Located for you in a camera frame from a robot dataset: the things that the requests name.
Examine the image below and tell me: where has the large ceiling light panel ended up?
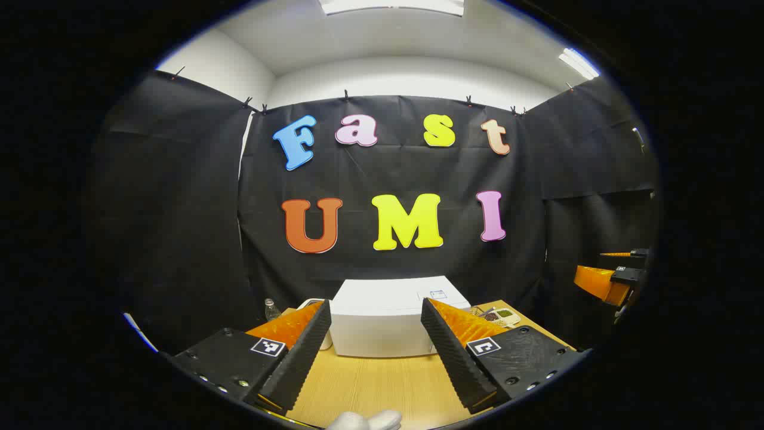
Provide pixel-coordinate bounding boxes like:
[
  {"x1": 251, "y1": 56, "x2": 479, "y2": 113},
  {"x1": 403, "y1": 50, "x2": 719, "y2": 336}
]
[{"x1": 318, "y1": 0, "x2": 465, "y2": 16}]

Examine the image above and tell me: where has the small ceiling light panel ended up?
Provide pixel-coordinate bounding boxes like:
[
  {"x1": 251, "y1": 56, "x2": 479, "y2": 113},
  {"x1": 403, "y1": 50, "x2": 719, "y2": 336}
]
[{"x1": 559, "y1": 48, "x2": 599, "y2": 80}]

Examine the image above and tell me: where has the white toaster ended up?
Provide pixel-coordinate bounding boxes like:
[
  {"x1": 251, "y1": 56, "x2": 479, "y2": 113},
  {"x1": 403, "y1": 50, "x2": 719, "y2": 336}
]
[{"x1": 297, "y1": 299, "x2": 334, "y2": 351}]

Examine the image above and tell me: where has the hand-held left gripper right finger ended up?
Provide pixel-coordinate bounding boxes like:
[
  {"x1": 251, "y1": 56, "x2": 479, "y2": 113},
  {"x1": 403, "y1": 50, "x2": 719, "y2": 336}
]
[{"x1": 421, "y1": 297, "x2": 592, "y2": 414}]

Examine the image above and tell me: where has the white divided snack tray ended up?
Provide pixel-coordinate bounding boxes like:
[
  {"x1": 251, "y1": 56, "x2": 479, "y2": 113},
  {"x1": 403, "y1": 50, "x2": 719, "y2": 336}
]
[{"x1": 477, "y1": 307, "x2": 522, "y2": 328}]

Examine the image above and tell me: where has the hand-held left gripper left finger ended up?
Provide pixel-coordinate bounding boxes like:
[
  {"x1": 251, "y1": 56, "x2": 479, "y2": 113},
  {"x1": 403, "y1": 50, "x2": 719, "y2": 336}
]
[{"x1": 169, "y1": 300, "x2": 332, "y2": 414}]

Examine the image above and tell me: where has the white microwave oven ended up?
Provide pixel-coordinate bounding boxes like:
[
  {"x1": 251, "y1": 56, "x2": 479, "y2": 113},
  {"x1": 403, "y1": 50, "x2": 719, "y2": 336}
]
[{"x1": 329, "y1": 276, "x2": 472, "y2": 358}]

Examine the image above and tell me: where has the black backdrop cloth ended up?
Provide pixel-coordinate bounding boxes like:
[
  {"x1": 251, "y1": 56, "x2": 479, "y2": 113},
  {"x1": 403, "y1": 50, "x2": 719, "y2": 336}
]
[{"x1": 90, "y1": 69, "x2": 660, "y2": 359}]

